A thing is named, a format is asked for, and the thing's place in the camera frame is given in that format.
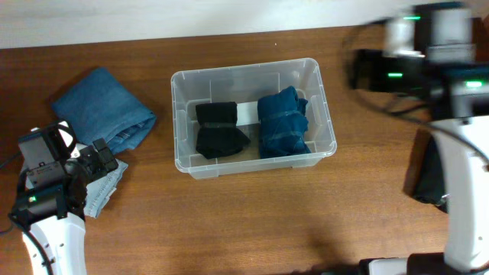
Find dark teal garment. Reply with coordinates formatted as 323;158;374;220
257;86;311;159

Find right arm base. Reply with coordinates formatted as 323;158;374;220
358;253;488;275

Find folded light blue jeans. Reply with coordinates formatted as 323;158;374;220
82;159;128;218

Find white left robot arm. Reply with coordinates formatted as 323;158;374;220
8;138;118;274

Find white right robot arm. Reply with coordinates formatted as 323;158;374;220
342;2;488;274

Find folded blue denim jeans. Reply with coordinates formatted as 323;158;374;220
52;68;157;154

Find black garment with tape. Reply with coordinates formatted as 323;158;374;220
411;137;448;214

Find clear plastic storage bin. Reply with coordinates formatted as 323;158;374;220
170;58;337;180

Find white label in bin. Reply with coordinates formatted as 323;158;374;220
236;102;259;126

